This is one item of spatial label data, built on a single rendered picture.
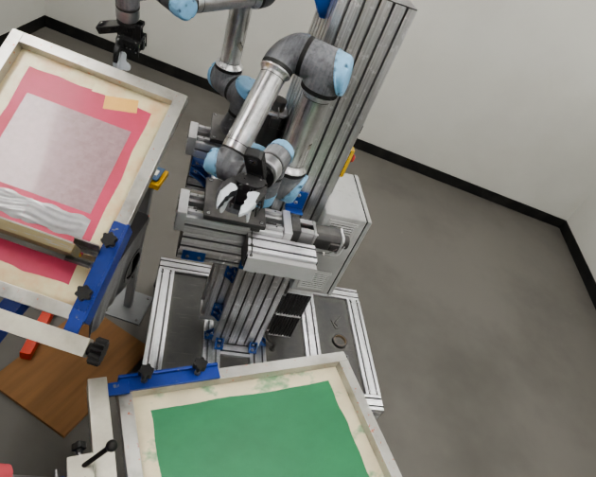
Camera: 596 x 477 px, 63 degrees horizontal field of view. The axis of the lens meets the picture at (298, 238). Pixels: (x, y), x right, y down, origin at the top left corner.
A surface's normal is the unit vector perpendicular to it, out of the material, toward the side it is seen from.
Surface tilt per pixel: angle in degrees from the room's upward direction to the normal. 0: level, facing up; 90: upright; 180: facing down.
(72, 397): 0
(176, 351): 0
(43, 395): 0
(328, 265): 90
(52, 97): 32
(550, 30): 90
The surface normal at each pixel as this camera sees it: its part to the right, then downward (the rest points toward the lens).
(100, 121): 0.19, -0.28
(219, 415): 0.33, -0.71
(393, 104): -0.15, 0.61
